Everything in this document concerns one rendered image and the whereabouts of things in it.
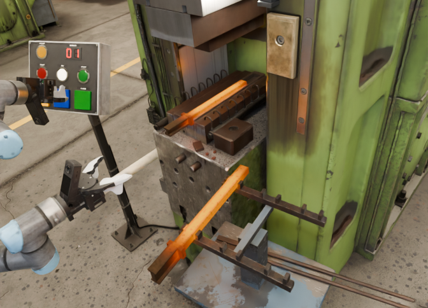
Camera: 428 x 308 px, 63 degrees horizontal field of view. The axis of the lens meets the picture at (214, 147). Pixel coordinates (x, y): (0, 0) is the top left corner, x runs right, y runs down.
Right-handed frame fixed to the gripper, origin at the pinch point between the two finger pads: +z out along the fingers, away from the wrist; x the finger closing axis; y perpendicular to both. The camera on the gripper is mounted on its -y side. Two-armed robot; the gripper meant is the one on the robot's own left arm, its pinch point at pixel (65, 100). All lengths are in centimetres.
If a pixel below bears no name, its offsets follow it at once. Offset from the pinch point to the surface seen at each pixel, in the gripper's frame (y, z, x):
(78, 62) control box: 14.7, 10.4, 2.7
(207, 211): -25, -22, -65
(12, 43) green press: 57, 297, 342
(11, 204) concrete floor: -79, 74, 108
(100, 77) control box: 9.4, 11.8, -6.9
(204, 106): 1, 12, -50
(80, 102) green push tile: -0.8, 9.6, 0.7
